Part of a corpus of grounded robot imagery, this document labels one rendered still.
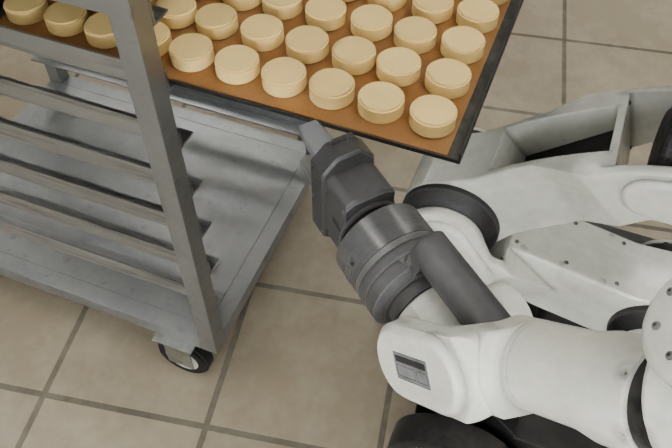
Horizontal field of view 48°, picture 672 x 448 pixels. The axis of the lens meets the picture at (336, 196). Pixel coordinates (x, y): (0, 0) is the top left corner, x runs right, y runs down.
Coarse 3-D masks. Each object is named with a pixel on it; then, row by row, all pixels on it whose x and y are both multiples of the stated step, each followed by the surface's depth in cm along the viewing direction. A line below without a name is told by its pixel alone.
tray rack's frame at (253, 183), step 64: (64, 128) 154; (192, 128) 154; (128, 192) 143; (256, 192) 143; (0, 256) 133; (64, 256) 134; (128, 256) 134; (256, 256) 133; (128, 320) 128; (192, 320) 125
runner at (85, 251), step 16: (0, 224) 126; (16, 224) 128; (32, 240) 126; (48, 240) 123; (64, 240) 126; (80, 256) 123; (96, 256) 121; (112, 256) 124; (128, 272) 121; (144, 272) 119; (160, 272) 122; (176, 288) 119
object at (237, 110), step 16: (48, 64) 155; (64, 64) 155; (112, 80) 152; (176, 96) 149; (192, 96) 149; (208, 96) 147; (224, 112) 146; (240, 112) 146; (256, 112) 146; (272, 112) 144; (272, 128) 143; (288, 128) 143
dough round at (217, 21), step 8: (200, 8) 89; (208, 8) 89; (216, 8) 89; (224, 8) 89; (232, 8) 89; (200, 16) 88; (208, 16) 88; (216, 16) 88; (224, 16) 88; (232, 16) 88; (200, 24) 87; (208, 24) 87; (216, 24) 87; (224, 24) 87; (232, 24) 88; (200, 32) 88; (208, 32) 87; (216, 32) 87; (224, 32) 88; (232, 32) 88
